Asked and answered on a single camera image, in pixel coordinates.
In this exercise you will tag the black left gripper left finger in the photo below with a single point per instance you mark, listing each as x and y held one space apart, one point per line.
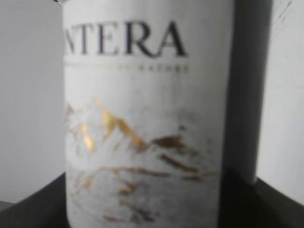
45 208

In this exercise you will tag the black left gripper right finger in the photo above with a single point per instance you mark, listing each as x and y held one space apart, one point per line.
257 205

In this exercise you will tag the dark red wine bottle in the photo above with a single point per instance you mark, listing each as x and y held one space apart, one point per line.
162 98

